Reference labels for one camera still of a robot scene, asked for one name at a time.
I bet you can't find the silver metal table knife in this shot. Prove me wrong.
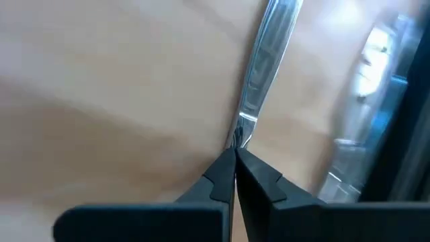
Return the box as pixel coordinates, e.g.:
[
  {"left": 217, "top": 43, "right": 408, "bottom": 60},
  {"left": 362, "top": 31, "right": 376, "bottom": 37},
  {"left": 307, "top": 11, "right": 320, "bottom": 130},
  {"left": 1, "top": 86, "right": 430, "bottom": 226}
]
[
  {"left": 317, "top": 11, "right": 416, "bottom": 204},
  {"left": 224, "top": 0, "right": 305, "bottom": 151}
]

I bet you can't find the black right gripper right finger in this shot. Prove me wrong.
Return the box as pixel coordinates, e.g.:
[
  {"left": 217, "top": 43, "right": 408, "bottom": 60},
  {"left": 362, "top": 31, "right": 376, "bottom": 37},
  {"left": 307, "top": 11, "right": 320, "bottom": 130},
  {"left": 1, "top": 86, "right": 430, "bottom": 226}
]
[{"left": 236, "top": 148, "right": 323, "bottom": 242}]

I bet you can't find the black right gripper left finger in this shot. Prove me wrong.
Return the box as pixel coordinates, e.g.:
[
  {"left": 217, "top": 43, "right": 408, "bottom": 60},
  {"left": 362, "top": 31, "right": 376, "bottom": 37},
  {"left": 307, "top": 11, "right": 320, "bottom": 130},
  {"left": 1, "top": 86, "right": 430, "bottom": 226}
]
[{"left": 174, "top": 148, "right": 237, "bottom": 242}]

